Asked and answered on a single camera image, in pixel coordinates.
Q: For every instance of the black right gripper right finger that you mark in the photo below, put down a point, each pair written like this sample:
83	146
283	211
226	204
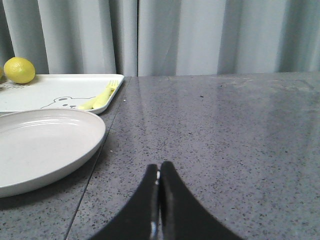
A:
183	217

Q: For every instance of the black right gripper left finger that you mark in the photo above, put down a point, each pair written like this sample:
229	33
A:
139	218

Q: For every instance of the white round plate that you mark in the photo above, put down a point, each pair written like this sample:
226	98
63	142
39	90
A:
40	147

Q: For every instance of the white bear print tray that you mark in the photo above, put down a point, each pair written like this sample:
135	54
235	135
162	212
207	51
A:
51	91

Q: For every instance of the yellow plastic knife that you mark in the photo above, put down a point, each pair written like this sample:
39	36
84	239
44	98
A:
88	105

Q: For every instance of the yellow plastic fork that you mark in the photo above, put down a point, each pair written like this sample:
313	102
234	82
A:
102	99

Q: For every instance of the grey curtain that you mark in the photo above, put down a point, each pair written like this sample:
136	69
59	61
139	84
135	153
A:
162	37

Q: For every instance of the yellow lemon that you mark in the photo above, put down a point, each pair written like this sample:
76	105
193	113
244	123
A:
19	70

